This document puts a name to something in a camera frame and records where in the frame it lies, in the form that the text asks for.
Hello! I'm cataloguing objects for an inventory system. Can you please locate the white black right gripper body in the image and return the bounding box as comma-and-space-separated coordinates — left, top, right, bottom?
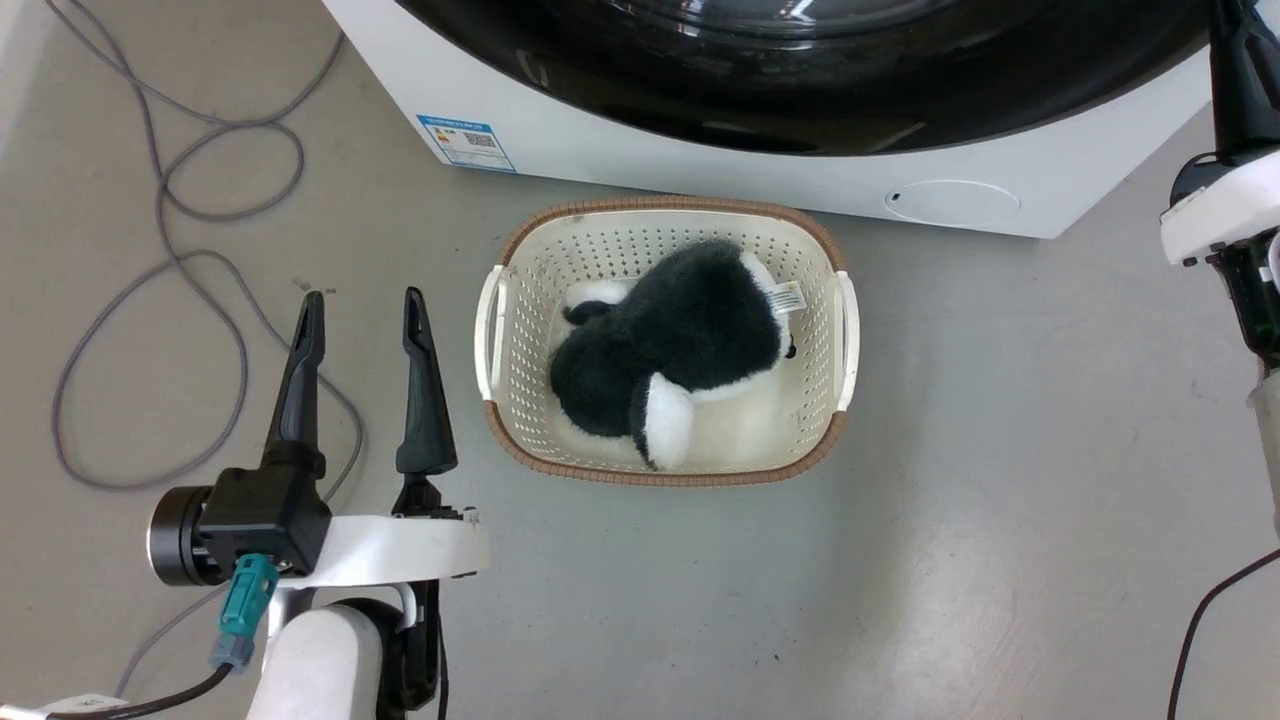
1159, 148, 1280, 373

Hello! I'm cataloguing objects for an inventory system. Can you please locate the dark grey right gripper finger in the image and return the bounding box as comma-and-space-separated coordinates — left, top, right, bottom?
1207, 0, 1280, 163

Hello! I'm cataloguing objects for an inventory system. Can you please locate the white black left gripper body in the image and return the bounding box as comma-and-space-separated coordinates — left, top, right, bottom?
147, 465, 492, 593

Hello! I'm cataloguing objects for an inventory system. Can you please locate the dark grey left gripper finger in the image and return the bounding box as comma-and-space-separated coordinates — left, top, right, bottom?
395, 287, 459, 479
262, 290, 328, 478

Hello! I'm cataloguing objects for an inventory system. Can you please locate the black glass washing machine door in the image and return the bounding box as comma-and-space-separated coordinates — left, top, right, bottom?
394, 0, 1215, 157

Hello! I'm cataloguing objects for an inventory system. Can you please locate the white washing machine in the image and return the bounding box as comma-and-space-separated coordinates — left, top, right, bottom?
322, 0, 1217, 240

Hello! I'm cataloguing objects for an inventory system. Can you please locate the cream laundry basket brown rim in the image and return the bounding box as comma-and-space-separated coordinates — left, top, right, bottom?
474, 195, 861, 488

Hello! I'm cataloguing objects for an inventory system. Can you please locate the blue energy label sticker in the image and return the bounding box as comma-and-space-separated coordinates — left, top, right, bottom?
416, 114, 518, 174

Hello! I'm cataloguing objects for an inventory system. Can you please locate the black and white plush toy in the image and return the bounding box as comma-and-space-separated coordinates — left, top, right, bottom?
548, 238, 798, 472

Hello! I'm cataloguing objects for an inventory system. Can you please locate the round white filter cover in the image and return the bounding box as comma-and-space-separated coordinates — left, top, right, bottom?
884, 179, 1022, 229

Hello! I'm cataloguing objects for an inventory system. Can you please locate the black cable teal connector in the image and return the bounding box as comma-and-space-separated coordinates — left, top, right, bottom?
40, 553, 281, 720

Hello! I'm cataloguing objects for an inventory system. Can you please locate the grey cable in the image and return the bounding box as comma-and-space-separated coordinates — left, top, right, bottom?
46, 0, 365, 698

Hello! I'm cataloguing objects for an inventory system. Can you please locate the thin black cable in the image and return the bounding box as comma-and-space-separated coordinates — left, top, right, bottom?
1165, 547, 1280, 720

